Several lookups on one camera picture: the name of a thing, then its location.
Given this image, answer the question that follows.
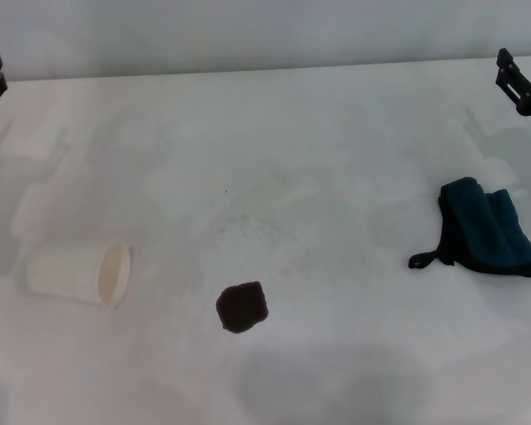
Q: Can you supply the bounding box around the blue rag with black loop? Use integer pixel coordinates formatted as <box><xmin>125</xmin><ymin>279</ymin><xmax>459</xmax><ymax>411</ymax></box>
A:
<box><xmin>407</xmin><ymin>176</ymin><xmax>531</xmax><ymax>280</ymax></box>

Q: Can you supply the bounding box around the white paper cup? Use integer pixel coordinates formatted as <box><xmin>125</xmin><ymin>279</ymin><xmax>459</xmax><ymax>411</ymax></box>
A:
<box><xmin>25</xmin><ymin>240</ymin><xmax>133</xmax><ymax>309</ymax></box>

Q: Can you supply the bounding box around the black water stain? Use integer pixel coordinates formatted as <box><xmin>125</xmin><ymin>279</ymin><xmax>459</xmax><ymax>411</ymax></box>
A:
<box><xmin>215</xmin><ymin>280</ymin><xmax>270</xmax><ymax>334</ymax></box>

